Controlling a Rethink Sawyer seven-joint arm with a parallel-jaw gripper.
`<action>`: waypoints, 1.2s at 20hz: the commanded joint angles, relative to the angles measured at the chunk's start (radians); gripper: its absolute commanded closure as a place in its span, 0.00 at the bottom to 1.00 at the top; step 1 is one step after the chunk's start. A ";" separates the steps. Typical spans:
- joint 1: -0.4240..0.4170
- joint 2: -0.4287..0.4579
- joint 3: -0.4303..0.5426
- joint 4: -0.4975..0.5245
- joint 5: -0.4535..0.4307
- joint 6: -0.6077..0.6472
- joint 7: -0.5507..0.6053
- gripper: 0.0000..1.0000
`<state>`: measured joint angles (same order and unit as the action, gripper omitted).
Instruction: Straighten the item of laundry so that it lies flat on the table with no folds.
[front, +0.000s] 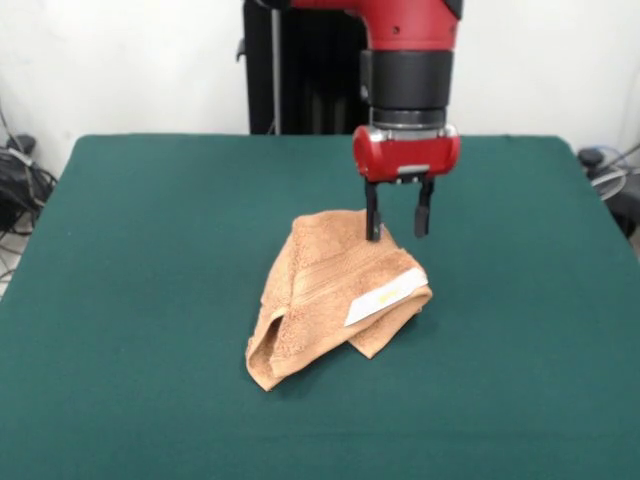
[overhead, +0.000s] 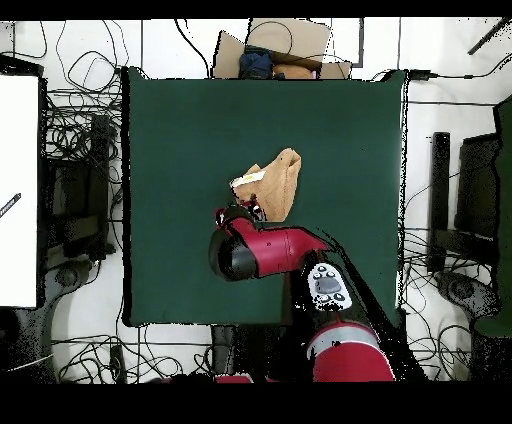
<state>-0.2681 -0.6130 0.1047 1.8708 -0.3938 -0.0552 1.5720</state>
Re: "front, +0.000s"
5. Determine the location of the small black device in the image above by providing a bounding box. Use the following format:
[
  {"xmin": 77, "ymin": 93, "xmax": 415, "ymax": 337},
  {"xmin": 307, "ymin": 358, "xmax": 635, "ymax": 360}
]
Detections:
[
  {"xmin": 577, "ymin": 146, "xmax": 606, "ymax": 169},
  {"xmin": 5, "ymin": 133, "xmax": 37, "ymax": 154}
]

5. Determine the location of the dark green table cloth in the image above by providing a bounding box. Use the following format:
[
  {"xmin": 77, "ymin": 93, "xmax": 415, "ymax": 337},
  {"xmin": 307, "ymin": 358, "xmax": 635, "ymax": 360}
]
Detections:
[{"xmin": 0, "ymin": 132, "xmax": 640, "ymax": 480}]

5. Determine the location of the black cable tangle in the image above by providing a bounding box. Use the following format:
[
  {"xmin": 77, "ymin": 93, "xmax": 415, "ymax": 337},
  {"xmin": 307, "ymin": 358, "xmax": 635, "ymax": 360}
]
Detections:
[{"xmin": 0, "ymin": 144, "xmax": 59, "ymax": 237}]

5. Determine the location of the tan terry towel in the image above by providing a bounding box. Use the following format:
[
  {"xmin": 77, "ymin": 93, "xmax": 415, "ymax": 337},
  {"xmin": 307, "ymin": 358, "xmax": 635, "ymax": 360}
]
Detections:
[{"xmin": 244, "ymin": 209, "xmax": 434, "ymax": 394}]

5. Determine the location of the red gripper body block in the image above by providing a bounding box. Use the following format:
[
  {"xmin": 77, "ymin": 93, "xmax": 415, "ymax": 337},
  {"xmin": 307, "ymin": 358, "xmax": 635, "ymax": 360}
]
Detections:
[{"xmin": 352, "ymin": 123, "xmax": 462, "ymax": 188}]

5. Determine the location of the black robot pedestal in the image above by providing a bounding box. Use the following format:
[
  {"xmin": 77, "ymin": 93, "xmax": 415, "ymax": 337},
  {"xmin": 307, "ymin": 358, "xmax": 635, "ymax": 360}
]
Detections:
[{"xmin": 236, "ymin": 0, "xmax": 374, "ymax": 136}]

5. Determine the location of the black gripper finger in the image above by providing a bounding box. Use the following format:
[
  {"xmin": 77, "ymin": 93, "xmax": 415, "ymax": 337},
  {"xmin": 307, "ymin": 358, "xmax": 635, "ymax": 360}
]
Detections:
[
  {"xmin": 412, "ymin": 177, "xmax": 436, "ymax": 239},
  {"xmin": 364, "ymin": 178, "xmax": 386, "ymax": 245}
]

